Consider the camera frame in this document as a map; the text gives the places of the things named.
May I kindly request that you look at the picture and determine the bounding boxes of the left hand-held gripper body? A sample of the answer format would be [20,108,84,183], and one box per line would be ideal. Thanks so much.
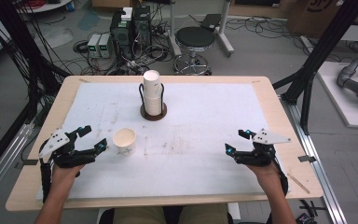
[37,128,100,170]

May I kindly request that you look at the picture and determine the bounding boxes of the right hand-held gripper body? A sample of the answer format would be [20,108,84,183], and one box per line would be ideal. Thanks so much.
[232,128,293,168]

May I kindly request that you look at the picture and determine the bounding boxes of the single white paper cup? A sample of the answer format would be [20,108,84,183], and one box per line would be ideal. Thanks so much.
[112,127,137,157]

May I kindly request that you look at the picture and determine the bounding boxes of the black wire cup holder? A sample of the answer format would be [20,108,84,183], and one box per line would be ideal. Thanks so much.
[138,82,168,122]

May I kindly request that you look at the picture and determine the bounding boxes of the stack of white paper cups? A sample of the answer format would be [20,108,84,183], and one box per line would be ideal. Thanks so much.
[142,69,163,117]

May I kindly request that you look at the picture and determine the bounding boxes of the person's left hand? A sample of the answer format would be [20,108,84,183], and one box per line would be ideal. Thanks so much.
[49,162,87,189]

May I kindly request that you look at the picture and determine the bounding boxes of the person's right hand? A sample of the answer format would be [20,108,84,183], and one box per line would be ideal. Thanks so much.
[245,161,283,189]

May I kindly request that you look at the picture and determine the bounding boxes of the black tape strip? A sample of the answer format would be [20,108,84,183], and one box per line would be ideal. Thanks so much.
[14,158,40,170]
[297,154,318,163]

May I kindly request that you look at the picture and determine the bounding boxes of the white table mat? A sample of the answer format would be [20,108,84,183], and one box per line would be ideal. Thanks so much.
[35,82,291,201]

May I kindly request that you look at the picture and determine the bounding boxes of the thin wooden stick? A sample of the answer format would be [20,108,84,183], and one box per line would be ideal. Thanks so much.
[287,172,311,195]

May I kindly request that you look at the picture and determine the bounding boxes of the person's khaki pants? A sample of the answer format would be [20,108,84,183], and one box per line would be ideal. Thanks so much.
[111,203,231,224]

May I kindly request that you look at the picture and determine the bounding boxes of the white platform board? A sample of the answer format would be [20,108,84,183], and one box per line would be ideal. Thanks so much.
[316,61,358,130]

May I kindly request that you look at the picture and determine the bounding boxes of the grey bench power supply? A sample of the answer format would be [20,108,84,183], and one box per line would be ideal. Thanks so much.
[98,33,115,60]
[87,33,102,59]

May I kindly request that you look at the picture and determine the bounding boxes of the white metal stand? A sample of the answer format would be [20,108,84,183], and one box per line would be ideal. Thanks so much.
[167,0,236,59]

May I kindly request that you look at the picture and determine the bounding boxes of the black computer tower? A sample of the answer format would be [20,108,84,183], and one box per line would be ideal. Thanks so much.
[132,5,153,59]
[109,10,135,61]

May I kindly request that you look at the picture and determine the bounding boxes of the black round stool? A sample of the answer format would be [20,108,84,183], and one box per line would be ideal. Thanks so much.
[172,26,216,77]

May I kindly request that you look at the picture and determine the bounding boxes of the black flat device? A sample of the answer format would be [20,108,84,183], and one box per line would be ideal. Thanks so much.
[200,13,223,33]

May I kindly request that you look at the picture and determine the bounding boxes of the small white box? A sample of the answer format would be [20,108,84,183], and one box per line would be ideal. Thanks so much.
[120,7,134,22]

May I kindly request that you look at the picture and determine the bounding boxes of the brown cardboard box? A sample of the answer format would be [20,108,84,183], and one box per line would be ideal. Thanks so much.
[287,0,358,39]

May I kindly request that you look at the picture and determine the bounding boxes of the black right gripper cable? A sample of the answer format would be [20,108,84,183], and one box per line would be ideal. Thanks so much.
[272,156,290,198]

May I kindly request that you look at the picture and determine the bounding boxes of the aluminium floor rail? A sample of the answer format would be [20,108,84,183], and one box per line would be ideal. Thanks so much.
[0,121,35,209]
[280,95,349,224]

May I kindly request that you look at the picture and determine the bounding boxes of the black metal frame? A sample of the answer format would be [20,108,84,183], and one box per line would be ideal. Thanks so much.
[272,0,358,135]
[0,0,71,127]

